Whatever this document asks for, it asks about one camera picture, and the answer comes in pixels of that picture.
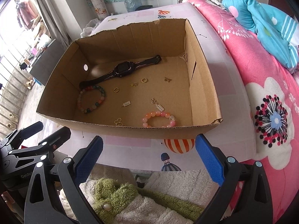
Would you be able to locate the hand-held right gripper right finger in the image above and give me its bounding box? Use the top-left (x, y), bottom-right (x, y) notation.
top-left (195, 134), bottom-right (273, 224)

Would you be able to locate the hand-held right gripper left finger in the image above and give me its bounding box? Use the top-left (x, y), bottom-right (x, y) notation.
top-left (24, 135), bottom-right (104, 224)

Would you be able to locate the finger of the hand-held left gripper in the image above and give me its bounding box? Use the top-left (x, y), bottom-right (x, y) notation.
top-left (9, 126), bottom-right (71, 167)
top-left (0, 121), bottom-right (44, 154)

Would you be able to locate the multicolour bead bracelet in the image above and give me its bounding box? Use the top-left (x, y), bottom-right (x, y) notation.
top-left (77, 85), bottom-right (106, 114)

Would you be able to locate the group of small gold charms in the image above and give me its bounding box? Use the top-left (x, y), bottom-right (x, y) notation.
top-left (113, 77), bottom-right (148, 126)

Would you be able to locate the gold abacus earring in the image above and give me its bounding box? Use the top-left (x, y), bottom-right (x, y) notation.
top-left (151, 98), bottom-right (165, 111)

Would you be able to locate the brown cardboard box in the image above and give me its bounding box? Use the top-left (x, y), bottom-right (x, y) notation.
top-left (36, 18), bottom-right (223, 139)

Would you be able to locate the orange pink bead bracelet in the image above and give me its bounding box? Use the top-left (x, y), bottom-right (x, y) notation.
top-left (141, 111), bottom-right (177, 129)

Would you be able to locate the pink strap digital watch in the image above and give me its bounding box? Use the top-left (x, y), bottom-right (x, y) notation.
top-left (79, 55), bottom-right (162, 89)

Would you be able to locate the metal window railing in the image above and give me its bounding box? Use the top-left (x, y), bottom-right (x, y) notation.
top-left (0, 56), bottom-right (31, 131)

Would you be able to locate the white and green fleece garment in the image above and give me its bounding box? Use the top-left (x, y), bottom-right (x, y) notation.
top-left (58, 166), bottom-right (220, 224)

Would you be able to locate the dark grey cabinet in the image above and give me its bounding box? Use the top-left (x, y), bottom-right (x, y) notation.
top-left (31, 39), bottom-right (70, 86)

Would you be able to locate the pink floral blanket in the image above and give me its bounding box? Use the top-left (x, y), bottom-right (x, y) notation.
top-left (183, 0), bottom-right (299, 224)

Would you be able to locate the white plastic bag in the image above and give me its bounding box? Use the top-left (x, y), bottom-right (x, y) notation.
top-left (82, 19), bottom-right (102, 36)

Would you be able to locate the hanging pink jacket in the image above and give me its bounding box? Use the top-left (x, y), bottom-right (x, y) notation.
top-left (16, 0), bottom-right (39, 28)

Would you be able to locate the grey curtain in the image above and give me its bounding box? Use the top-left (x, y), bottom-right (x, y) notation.
top-left (31, 0), bottom-right (73, 45)

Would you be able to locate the white patterned paper roll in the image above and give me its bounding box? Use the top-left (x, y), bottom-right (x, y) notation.
top-left (87, 0), bottom-right (110, 21)

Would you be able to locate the blue patterned quilt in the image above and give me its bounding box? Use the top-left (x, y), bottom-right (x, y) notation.
top-left (221, 0), bottom-right (299, 69)

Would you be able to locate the empty blue water jug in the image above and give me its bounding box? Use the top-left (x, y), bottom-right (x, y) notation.
top-left (124, 0), bottom-right (142, 13)

